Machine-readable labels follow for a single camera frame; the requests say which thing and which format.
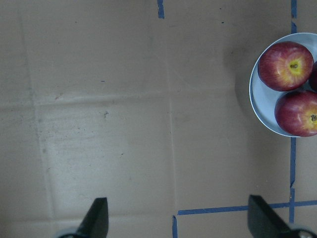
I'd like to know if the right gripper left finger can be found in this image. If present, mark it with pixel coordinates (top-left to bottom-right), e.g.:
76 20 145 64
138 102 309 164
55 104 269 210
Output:
53 197 109 238

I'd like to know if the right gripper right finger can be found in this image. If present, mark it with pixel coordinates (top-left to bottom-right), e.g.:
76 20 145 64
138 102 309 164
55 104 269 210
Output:
247 194 317 238

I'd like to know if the plate apple front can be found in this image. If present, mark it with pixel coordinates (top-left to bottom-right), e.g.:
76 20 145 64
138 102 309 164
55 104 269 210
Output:
274 90 317 137

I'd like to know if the plate apple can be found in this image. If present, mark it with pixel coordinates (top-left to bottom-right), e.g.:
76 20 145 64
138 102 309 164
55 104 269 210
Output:
309 62 317 92
258 41 314 92
274 90 317 137

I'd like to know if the light blue plate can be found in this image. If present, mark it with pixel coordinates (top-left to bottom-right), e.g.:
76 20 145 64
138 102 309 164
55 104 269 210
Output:
249 32 317 137

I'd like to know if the plate apple far side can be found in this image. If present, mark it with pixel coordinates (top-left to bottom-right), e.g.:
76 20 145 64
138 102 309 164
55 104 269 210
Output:
309 62 317 92

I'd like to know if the plate apple near centre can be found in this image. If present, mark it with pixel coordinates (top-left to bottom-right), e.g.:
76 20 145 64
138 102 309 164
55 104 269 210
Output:
258 41 314 92

